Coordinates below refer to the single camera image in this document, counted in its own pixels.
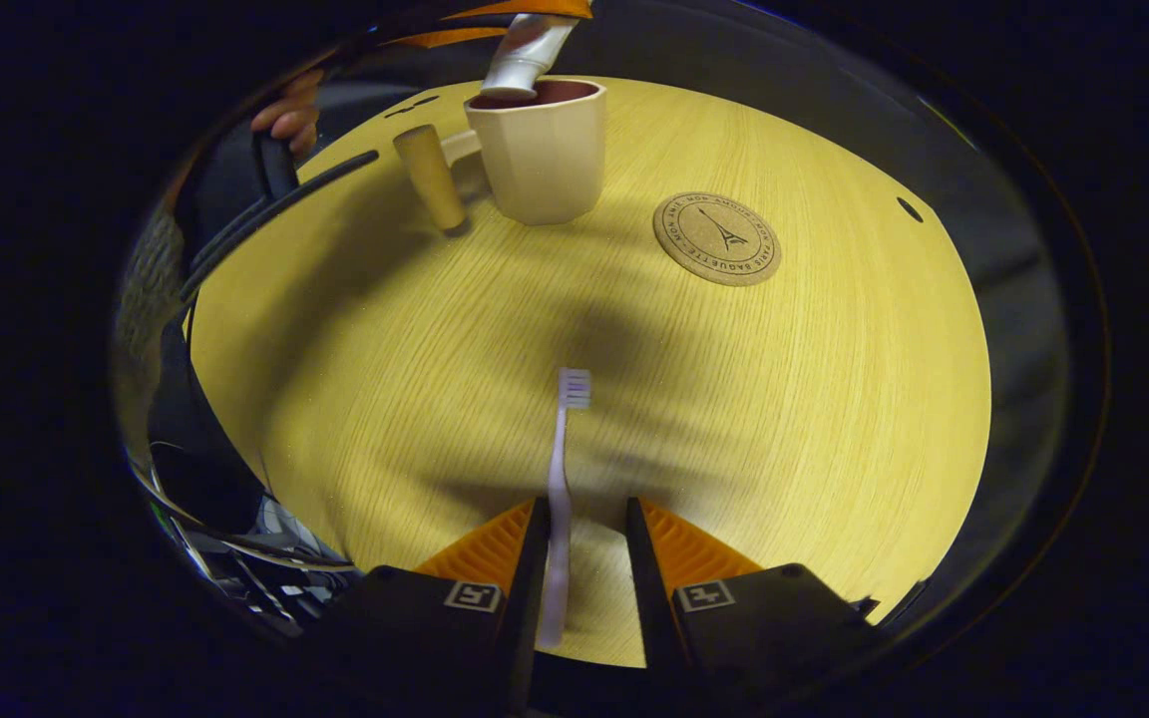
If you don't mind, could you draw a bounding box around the white toothpaste tube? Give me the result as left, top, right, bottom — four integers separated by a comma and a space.
480, 12, 580, 101

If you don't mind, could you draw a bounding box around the beige cup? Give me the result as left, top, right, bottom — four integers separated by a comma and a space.
393, 78, 607, 232

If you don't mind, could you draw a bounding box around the round cork coaster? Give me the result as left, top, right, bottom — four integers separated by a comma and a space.
652, 191, 783, 288

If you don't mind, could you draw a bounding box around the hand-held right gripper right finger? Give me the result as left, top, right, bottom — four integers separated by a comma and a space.
624, 496, 882, 701

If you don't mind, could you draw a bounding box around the pink toothbrush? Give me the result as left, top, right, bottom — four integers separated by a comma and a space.
538, 367, 593, 647

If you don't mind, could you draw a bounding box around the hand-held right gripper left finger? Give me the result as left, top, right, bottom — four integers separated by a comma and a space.
305, 496, 552, 718

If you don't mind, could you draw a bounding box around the wooden desktop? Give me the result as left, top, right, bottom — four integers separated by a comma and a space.
184, 75, 994, 669

